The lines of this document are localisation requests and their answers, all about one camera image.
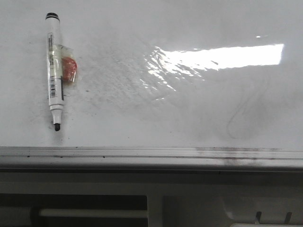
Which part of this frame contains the orange disc taped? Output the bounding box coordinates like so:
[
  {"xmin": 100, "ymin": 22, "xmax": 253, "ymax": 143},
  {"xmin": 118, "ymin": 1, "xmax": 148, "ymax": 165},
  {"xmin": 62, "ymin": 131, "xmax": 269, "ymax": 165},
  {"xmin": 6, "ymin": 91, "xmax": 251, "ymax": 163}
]
[{"xmin": 58, "ymin": 45, "xmax": 78, "ymax": 86}]

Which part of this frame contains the white whiteboard marker black tip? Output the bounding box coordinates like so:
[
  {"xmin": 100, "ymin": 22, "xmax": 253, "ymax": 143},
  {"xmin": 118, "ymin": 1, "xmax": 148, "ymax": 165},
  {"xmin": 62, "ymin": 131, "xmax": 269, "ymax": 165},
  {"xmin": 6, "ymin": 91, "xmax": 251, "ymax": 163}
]
[{"xmin": 45, "ymin": 12, "xmax": 64, "ymax": 131}]

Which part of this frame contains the white glossy whiteboard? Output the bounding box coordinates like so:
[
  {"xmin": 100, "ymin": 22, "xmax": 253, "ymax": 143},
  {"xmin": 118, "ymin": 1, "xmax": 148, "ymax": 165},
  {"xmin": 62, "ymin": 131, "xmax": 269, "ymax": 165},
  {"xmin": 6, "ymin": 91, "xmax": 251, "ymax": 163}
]
[{"xmin": 0, "ymin": 0, "xmax": 303, "ymax": 150}]

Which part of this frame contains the white base housing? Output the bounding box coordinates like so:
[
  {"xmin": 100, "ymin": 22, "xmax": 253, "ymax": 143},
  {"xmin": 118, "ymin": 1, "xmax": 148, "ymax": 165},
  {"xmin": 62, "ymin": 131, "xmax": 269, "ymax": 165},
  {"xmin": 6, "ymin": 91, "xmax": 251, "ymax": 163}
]
[{"xmin": 0, "ymin": 172, "xmax": 303, "ymax": 227}]

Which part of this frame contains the white horizontal bar below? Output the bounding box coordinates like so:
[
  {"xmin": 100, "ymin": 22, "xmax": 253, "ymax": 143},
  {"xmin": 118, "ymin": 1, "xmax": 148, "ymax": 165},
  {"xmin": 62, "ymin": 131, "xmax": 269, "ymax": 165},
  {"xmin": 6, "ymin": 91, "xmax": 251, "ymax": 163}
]
[{"xmin": 38, "ymin": 209, "xmax": 148, "ymax": 218}]

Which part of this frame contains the aluminium whiteboard frame rail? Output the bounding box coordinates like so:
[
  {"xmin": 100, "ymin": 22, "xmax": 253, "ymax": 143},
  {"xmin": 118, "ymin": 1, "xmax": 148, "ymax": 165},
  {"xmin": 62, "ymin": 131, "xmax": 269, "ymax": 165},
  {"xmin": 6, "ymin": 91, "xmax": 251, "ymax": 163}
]
[{"xmin": 0, "ymin": 146, "xmax": 303, "ymax": 172}]

